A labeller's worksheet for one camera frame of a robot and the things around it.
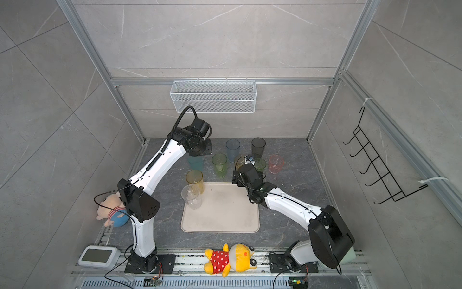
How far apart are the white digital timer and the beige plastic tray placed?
285 mm

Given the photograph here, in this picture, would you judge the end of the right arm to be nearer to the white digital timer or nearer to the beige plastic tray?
the beige plastic tray

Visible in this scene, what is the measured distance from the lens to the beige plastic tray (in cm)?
84

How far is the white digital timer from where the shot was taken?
0.71 meters
